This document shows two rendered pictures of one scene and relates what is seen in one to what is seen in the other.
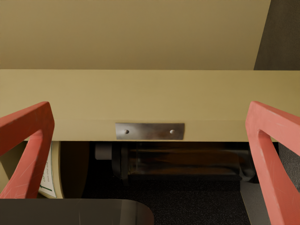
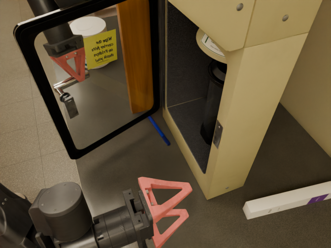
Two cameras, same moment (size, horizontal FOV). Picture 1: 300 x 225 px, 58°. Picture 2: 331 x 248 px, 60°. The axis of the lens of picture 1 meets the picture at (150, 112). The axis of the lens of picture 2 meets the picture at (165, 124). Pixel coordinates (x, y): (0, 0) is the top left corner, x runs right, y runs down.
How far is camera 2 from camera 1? 46 cm
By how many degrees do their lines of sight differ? 57
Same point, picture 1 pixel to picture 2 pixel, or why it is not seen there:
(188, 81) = (250, 143)
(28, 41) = not seen: outside the picture
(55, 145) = not seen: hidden behind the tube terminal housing
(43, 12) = not seen: outside the picture
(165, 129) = (216, 141)
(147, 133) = (216, 134)
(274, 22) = (312, 154)
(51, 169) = (216, 53)
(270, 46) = (298, 143)
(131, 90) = (248, 125)
